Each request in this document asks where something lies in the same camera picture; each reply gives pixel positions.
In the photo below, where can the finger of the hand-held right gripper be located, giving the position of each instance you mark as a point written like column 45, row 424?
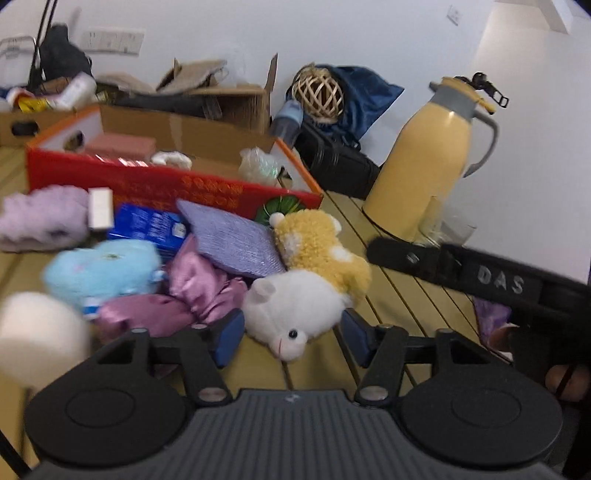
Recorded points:
column 401, row 258

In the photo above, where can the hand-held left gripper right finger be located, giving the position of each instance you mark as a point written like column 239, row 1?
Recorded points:
column 358, row 337

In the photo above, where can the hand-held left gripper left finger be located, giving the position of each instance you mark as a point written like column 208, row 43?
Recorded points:
column 228, row 339

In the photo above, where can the pink satin cloth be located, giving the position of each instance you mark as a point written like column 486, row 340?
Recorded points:
column 194, row 290

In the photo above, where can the white plush toy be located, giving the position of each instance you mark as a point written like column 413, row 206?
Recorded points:
column 295, row 309

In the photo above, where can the yellow plush toy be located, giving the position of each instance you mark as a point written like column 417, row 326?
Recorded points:
column 314, row 249

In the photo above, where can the blue plush toy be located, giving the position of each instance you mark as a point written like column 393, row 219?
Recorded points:
column 101, row 272

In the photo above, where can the red cardboard box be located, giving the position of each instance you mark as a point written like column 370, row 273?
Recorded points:
column 138, row 182

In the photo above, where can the cream foam ball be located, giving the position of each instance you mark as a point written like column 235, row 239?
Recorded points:
column 37, row 337

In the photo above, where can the lavender fluffy headband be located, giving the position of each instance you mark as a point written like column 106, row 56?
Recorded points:
column 41, row 217

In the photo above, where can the person's right hand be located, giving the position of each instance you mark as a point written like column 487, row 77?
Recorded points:
column 561, row 380

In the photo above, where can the clear glass cup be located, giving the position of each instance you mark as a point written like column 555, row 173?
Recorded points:
column 444, row 227

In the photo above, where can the purple knit pad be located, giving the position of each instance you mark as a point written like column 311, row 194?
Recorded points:
column 231, row 240

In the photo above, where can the yellow thermos jug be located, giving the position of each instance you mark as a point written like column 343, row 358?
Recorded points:
column 425, row 161

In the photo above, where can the black bag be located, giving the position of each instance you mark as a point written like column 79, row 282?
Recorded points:
column 337, row 161

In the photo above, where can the blue tissue packet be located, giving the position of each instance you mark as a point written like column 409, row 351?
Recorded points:
column 147, row 226

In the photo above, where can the blue cloth bag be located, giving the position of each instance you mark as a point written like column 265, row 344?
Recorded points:
column 369, row 106

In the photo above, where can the clear plastic bag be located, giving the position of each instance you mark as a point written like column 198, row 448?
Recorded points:
column 258, row 166

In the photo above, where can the blue water bottle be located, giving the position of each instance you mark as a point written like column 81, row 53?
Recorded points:
column 286, row 122

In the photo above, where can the small white box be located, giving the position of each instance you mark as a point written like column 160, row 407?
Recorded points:
column 100, row 207

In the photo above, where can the wicker ball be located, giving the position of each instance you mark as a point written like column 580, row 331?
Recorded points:
column 318, row 92

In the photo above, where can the white knit cloth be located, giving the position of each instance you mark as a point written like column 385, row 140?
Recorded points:
column 171, row 159

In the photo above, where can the pink flat box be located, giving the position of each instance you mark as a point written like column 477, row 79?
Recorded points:
column 120, row 145

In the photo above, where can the open brown cardboard box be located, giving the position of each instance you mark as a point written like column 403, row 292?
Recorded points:
column 240, row 104

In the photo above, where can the dark cloth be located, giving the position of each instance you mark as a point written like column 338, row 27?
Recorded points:
column 161, row 104

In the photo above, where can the low brown cardboard box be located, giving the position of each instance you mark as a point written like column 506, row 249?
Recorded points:
column 41, row 124

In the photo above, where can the white container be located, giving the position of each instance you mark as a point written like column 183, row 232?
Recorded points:
column 76, row 90

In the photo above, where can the yellow packet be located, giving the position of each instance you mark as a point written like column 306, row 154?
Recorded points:
column 32, row 104

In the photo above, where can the black backpack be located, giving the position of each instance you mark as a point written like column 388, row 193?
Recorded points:
column 60, row 60

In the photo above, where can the folding hand trolley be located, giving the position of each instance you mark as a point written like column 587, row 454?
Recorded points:
column 45, row 27

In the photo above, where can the white wall socket panel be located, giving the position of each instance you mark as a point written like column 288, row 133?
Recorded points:
column 113, row 40

